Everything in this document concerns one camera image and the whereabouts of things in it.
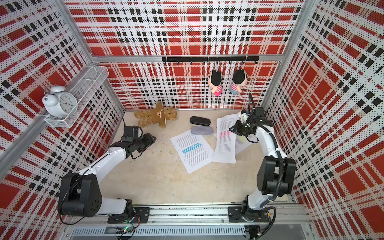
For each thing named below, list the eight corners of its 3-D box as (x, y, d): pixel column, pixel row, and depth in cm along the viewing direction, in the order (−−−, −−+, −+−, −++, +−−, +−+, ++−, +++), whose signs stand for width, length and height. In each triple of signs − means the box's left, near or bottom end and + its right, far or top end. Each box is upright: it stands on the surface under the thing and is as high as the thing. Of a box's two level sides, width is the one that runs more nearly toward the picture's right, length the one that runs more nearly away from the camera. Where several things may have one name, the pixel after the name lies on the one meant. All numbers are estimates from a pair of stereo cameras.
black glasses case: (189, 123, 115) (189, 120, 113) (191, 117, 119) (191, 114, 116) (209, 126, 113) (209, 124, 110) (210, 121, 116) (211, 118, 114)
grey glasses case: (190, 134, 108) (190, 132, 106) (191, 128, 112) (190, 125, 109) (212, 134, 108) (212, 132, 106) (212, 128, 112) (212, 125, 109)
